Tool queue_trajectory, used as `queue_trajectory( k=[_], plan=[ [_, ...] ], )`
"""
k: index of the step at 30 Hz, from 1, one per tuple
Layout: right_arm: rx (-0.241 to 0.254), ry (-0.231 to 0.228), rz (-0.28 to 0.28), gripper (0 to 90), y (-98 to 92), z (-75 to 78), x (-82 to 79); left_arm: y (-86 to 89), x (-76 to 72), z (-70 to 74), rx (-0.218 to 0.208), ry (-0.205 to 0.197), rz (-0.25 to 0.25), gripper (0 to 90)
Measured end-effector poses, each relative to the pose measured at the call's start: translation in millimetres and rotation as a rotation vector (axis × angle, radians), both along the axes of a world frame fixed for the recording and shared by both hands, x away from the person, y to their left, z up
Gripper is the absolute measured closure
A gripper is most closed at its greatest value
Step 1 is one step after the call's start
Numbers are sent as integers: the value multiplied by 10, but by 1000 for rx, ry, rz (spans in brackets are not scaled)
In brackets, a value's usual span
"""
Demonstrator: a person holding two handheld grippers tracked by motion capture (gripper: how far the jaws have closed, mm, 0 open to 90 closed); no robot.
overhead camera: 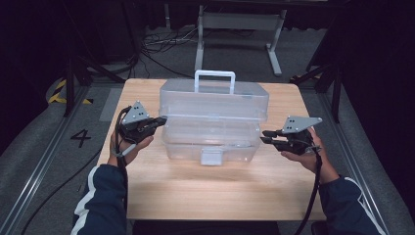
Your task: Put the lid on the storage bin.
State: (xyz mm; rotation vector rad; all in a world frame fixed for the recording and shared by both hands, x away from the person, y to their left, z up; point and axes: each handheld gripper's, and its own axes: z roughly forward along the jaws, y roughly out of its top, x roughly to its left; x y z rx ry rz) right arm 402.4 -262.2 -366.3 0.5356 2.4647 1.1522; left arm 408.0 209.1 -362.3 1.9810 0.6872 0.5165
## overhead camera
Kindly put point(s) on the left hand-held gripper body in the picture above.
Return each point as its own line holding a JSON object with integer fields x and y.
{"x": 135, "y": 129}

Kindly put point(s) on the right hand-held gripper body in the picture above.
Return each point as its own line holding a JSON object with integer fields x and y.
{"x": 298, "y": 137}

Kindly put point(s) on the clear plastic storage box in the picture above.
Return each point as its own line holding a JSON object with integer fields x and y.
{"x": 213, "y": 130}

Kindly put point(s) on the person's left hand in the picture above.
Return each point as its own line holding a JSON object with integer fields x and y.
{"x": 130, "y": 151}

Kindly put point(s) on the person's right hand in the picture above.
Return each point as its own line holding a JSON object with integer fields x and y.
{"x": 318, "y": 163}

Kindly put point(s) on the black metal stand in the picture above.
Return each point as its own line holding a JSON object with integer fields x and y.
{"x": 336, "y": 94}
{"x": 69, "y": 88}

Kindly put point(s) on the metal floor rail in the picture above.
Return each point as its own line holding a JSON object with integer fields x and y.
{"x": 350, "y": 156}
{"x": 36, "y": 176}

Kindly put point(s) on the grey metal table frame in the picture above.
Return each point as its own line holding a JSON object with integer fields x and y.
{"x": 239, "y": 21}

